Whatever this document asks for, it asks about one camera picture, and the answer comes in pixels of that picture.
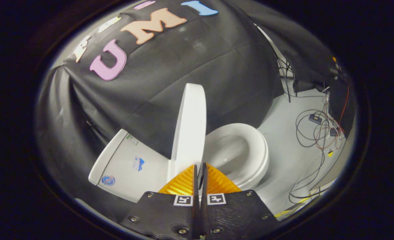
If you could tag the white toilet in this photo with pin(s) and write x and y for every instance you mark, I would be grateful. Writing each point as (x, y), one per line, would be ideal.
(127, 166)

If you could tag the black backdrop cloth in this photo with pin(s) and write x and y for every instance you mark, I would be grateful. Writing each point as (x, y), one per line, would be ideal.
(183, 66)

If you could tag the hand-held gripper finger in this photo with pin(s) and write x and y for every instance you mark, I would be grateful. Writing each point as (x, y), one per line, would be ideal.
(195, 213)
(203, 213)

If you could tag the small black power adapter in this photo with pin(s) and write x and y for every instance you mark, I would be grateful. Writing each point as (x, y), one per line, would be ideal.
(315, 119)

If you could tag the white toilet lid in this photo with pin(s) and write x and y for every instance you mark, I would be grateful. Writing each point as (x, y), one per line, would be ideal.
(190, 126)

